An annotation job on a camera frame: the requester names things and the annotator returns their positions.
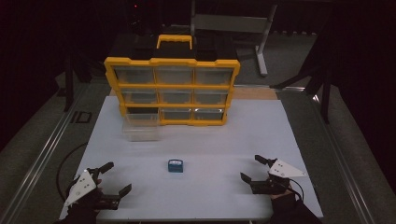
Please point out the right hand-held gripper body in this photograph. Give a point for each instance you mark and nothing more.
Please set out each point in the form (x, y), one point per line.
(285, 170)

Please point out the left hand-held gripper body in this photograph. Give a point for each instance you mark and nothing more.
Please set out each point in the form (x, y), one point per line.
(81, 186)

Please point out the clear plastic storage drawer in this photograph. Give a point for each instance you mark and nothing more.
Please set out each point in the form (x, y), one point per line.
(141, 129)

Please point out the small blue box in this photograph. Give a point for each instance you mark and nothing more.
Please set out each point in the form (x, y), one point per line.
(175, 166)

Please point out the person's left hand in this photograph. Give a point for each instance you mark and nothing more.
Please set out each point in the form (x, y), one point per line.
(84, 207)

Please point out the person's right hand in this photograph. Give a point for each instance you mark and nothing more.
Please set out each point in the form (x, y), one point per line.
(281, 197)

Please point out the dark metal stand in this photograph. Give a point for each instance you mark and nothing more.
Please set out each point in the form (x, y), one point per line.
(68, 90)
(325, 93)

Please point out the yellow black drawer cabinet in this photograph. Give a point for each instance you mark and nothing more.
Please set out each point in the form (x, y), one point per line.
(172, 86)

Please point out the set of clear drawers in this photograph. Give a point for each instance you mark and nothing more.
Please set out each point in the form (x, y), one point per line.
(174, 75)

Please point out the dark device with red light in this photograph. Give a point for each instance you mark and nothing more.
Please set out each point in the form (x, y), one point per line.
(138, 15)

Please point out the aluminium floor rail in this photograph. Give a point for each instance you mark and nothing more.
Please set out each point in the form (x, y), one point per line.
(339, 155)
(40, 158)

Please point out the grey metal table frame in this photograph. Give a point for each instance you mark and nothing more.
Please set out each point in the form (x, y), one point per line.
(230, 23)

